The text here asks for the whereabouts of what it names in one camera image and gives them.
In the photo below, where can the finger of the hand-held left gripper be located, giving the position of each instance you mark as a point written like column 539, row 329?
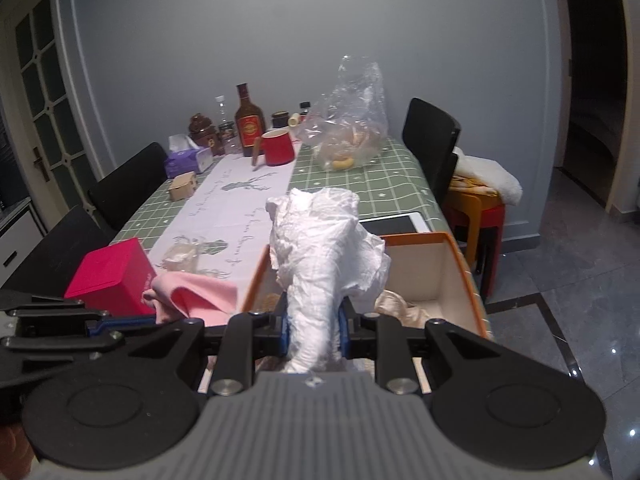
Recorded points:
column 100, row 342
column 125, row 321

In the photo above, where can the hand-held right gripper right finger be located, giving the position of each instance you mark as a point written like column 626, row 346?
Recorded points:
column 342, row 332

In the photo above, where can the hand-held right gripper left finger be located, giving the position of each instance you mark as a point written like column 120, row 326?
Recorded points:
column 285, row 332

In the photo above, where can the white cloth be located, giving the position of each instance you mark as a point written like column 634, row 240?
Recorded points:
column 320, row 260

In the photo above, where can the pink cloth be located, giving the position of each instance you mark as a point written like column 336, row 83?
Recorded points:
column 200, row 297

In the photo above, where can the orange cardboard box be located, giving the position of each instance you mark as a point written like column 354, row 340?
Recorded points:
column 450, row 280

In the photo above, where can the person's left forearm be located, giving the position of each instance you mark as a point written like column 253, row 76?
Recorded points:
column 15, row 450

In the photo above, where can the pink box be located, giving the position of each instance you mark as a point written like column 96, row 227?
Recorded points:
column 110, row 280

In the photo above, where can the beige satin cloth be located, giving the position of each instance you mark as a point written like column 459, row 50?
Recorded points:
column 400, row 310

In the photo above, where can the clear packet with cream crochet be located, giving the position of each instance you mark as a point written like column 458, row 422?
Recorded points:
column 182, row 255

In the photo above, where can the white tablet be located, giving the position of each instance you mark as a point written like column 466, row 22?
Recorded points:
column 395, row 222

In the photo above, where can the white cabinet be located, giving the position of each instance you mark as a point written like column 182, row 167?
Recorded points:
column 20, row 240

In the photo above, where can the white table runner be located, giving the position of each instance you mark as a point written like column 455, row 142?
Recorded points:
column 235, row 210

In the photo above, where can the small wooden box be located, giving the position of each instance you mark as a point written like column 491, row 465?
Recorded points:
column 181, row 187

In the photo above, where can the green checked tablecloth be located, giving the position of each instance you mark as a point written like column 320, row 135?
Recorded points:
column 390, row 190

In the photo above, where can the purple tissue box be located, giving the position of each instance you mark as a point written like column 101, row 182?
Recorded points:
column 187, row 160

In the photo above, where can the red stool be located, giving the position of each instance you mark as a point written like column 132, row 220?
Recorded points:
column 492, row 245

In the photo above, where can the red mug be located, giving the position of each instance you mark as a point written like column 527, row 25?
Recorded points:
column 277, row 149

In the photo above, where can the patterned seat cushion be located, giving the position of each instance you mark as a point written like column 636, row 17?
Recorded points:
column 472, row 185

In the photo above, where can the brown bear jar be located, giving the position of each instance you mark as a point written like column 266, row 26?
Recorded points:
column 202, row 132

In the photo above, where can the clear plastic bag with bread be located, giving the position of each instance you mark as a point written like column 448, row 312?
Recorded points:
column 350, row 125

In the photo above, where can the glass jar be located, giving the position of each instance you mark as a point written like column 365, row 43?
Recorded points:
column 227, row 132

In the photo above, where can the brown liquor bottle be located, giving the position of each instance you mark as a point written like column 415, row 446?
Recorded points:
column 249, row 125

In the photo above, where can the dark jar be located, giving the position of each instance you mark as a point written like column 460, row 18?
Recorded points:
column 281, row 119

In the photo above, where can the white fluffy cushion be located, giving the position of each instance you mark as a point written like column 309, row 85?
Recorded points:
column 492, row 177

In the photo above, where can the small black cap bottle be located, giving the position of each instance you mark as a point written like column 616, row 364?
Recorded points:
column 305, row 107

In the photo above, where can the clear plastic bottle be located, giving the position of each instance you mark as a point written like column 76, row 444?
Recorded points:
column 222, row 110

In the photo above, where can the glass panel door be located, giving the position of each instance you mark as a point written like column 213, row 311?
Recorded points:
column 45, row 95

